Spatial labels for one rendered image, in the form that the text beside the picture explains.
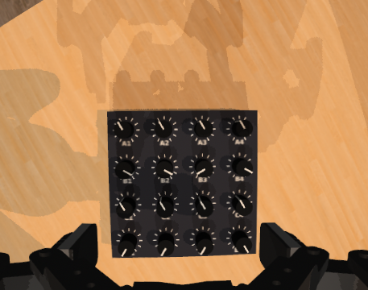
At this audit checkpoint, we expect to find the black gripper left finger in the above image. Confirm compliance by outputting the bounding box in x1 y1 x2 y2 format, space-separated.
0 223 136 290

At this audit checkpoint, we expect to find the black knob box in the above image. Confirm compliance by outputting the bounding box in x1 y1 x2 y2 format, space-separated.
107 110 258 258

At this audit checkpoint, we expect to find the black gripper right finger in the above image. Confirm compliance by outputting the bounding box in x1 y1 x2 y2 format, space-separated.
233 222 368 290

